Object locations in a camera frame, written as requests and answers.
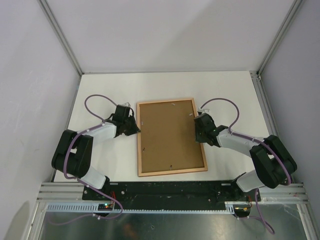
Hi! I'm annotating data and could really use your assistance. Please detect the orange wooden picture frame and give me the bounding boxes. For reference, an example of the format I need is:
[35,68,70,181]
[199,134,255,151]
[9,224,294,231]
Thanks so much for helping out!
[135,96,209,178]

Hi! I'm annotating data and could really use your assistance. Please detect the brown frame backing board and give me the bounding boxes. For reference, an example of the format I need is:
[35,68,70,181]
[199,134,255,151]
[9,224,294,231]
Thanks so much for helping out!
[139,99,205,174]

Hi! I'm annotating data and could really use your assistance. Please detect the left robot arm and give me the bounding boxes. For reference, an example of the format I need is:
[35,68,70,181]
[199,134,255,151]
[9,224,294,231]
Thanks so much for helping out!
[51,103,140,200]

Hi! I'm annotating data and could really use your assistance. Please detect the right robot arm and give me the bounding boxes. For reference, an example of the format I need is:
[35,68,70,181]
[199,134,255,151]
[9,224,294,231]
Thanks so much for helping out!
[194,113,298,201]

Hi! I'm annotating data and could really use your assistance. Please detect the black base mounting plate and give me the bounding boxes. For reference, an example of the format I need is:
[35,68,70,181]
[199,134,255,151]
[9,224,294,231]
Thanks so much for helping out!
[82,180,261,210]

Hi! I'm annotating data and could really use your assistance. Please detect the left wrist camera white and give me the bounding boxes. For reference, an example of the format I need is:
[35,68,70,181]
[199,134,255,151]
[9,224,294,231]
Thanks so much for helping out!
[122,102,131,108]

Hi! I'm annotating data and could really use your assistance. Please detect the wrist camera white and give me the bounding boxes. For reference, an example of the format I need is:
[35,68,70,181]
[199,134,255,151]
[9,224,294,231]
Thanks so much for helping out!
[197,108,211,115]
[122,102,131,108]

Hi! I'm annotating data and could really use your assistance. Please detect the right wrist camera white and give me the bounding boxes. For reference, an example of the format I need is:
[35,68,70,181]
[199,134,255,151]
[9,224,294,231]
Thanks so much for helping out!
[197,108,211,115]

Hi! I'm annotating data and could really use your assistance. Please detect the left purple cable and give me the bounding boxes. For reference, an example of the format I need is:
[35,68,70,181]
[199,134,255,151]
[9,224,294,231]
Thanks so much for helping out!
[47,94,124,226]

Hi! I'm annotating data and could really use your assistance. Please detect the purple cable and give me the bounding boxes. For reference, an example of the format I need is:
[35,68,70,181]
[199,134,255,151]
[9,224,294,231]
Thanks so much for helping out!
[47,94,124,226]
[198,97,293,235]

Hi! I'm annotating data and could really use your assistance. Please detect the aluminium right side rail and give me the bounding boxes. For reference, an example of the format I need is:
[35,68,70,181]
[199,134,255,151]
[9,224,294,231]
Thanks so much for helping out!
[249,71,279,136]

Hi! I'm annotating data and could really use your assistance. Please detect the aluminium rail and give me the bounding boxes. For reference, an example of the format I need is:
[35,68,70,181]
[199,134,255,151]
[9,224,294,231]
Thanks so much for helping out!
[249,71,279,136]
[37,182,310,205]

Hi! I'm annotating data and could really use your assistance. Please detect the grey slotted cable duct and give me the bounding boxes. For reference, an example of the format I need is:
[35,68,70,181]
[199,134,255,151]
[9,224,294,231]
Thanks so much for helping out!
[46,202,235,215]

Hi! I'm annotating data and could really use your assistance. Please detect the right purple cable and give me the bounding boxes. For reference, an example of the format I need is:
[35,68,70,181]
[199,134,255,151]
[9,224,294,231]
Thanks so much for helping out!
[198,97,293,235]

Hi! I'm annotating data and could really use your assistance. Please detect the aluminium front rail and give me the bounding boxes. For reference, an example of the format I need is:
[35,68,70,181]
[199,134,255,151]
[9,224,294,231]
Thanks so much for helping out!
[37,182,310,205]

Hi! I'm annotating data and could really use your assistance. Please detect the left aluminium corner post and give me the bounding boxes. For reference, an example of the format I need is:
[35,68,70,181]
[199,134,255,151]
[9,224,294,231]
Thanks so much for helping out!
[37,0,83,75]

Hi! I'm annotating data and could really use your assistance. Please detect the aluminium corner post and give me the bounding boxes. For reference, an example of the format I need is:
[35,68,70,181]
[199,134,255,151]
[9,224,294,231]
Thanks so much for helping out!
[256,0,305,76]
[37,0,83,75]

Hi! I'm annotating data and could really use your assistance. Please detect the right aluminium corner post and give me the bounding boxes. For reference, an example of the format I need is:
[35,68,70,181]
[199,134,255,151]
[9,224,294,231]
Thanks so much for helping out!
[256,0,305,76]

